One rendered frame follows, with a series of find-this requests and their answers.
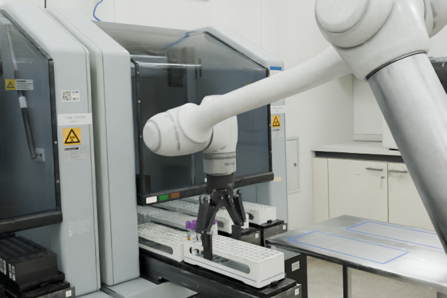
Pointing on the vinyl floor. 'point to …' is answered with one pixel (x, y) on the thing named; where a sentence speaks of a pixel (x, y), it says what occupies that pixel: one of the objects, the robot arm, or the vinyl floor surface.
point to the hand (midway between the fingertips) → (222, 246)
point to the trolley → (372, 250)
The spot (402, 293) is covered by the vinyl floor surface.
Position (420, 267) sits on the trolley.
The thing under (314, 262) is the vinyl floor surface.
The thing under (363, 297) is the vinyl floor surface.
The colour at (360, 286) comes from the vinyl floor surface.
